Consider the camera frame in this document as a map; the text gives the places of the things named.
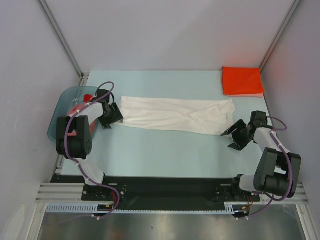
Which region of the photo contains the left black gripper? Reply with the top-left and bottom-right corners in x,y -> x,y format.
98,102 -> 123,129

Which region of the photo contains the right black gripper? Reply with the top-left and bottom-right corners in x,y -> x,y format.
221,119 -> 252,151

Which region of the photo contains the white printed t shirt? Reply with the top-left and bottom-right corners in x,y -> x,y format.
116,96 -> 236,136

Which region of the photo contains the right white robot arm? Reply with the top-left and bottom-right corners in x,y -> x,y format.
221,111 -> 302,202

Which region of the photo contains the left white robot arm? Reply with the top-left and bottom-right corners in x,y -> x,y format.
55,89 -> 124,200

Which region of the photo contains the pink t shirt in basket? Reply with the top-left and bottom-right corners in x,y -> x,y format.
66,101 -> 98,137

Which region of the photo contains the blue plastic basket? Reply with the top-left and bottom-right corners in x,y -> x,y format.
47,86 -> 97,143

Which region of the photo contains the folded orange t shirt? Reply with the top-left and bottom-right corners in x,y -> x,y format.
221,66 -> 265,94

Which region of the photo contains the grey slotted cable duct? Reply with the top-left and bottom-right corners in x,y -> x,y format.
45,202 -> 249,216

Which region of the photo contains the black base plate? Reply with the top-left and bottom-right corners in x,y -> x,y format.
49,174 -> 292,212

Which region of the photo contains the left aluminium frame post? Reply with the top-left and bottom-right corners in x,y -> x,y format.
36,0 -> 84,79

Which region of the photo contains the aluminium frame post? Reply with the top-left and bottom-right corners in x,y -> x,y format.
36,0 -> 84,79
259,0 -> 304,74

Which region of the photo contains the right aluminium frame post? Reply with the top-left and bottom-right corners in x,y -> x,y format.
259,0 -> 304,74

